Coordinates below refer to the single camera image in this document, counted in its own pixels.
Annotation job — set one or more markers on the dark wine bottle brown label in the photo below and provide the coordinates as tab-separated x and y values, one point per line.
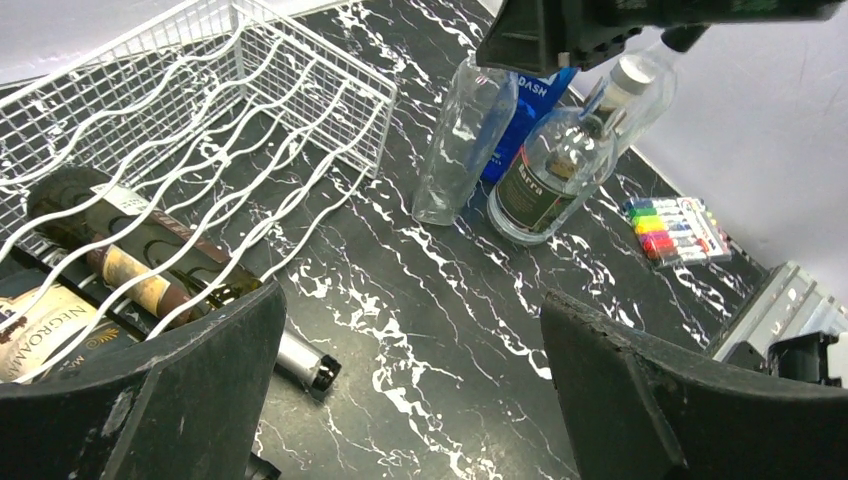
85	210

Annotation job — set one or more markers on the pack of coloured markers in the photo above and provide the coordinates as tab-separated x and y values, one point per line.
676	231

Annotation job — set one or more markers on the aluminium frame rail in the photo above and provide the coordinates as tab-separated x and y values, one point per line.
792	331

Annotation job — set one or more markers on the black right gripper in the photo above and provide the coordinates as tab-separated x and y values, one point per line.
540	38

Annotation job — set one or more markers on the round clear bottle white cap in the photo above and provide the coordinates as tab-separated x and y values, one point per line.
564	159

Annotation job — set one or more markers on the white wire wine rack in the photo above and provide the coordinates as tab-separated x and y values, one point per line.
226	115

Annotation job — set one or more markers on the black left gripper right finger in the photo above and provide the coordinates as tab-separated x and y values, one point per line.
636	406

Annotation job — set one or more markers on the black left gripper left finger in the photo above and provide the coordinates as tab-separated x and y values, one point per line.
184	405

